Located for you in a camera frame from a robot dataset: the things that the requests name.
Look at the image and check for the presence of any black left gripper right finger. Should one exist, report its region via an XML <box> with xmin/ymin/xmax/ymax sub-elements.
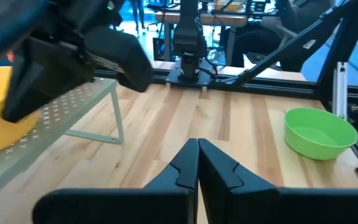
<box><xmin>198</xmin><ymin>138</ymin><xmax>358</xmax><ymax>224</ymax></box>

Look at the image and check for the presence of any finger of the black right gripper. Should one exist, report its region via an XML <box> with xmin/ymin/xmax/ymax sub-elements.
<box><xmin>83</xmin><ymin>26</ymin><xmax>154</xmax><ymax>93</ymax></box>
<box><xmin>1</xmin><ymin>39</ymin><xmax>95</xmax><ymax>123</ymax></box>

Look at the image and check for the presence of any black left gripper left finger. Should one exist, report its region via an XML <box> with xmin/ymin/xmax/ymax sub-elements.
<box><xmin>32</xmin><ymin>138</ymin><xmax>200</xmax><ymax>224</ymax></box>

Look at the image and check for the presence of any yellow container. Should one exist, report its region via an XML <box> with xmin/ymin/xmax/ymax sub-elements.
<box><xmin>212</xmin><ymin>0</ymin><xmax>245</xmax><ymax>12</ymax></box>

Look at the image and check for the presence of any silver metal bracket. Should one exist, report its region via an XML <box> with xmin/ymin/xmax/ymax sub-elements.
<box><xmin>332</xmin><ymin>61</ymin><xmax>349</xmax><ymax>121</ymax></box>

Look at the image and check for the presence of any wooden background table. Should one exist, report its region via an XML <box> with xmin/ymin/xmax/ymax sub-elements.
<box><xmin>155</xmin><ymin>11</ymin><xmax>248</xmax><ymax>62</ymax></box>

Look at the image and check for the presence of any person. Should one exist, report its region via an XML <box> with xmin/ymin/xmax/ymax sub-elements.
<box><xmin>230</xmin><ymin>0</ymin><xmax>337</xmax><ymax>73</ymax></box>

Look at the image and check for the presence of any black aluminium rig frame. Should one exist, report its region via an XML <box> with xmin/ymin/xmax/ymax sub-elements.
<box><xmin>94</xmin><ymin>0</ymin><xmax>358</xmax><ymax>187</ymax></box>

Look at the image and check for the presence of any pale green metal shelf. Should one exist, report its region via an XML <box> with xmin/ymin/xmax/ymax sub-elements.
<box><xmin>0</xmin><ymin>77</ymin><xmax>125</xmax><ymax>208</ymax></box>

